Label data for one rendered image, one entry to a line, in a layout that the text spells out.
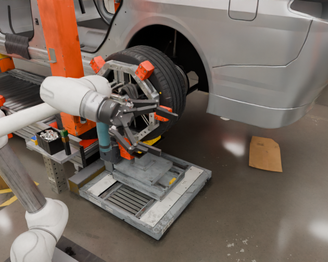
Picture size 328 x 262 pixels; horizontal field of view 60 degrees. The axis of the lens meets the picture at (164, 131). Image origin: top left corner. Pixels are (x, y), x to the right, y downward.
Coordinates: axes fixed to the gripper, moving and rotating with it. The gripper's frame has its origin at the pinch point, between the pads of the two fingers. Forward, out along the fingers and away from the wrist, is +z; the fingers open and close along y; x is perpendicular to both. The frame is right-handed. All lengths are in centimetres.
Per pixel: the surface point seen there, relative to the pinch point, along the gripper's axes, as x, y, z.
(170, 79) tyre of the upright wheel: 64, 82, -23
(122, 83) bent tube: 67, 67, -50
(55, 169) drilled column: 144, 24, -90
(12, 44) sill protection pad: 150, 134, -220
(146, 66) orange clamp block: 50, 72, -36
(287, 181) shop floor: 155, 100, 93
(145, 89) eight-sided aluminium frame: 62, 66, -33
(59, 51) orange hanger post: 62, 70, -97
